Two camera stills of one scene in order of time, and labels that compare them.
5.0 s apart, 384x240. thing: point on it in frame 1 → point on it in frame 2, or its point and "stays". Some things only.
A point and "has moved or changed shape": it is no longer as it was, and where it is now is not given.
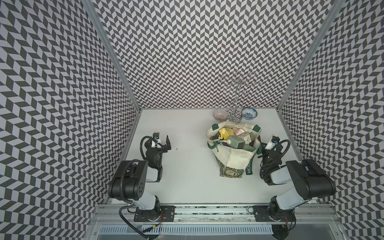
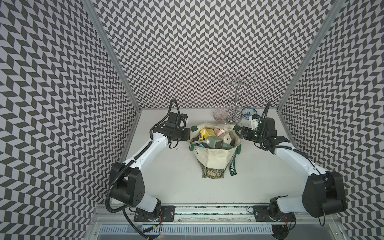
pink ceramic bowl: (220, 115) stays
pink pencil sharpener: (238, 132) → (218, 131)
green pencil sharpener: (237, 142) → (217, 142)
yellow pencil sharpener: (225, 133) → (205, 132)
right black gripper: (279, 148) → (245, 131)
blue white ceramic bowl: (249, 113) stays
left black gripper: (164, 147) → (186, 136)
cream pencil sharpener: (247, 139) has moved or changed shape
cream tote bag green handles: (234, 162) → (214, 161)
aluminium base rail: (113, 222) stays
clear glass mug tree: (235, 115) stays
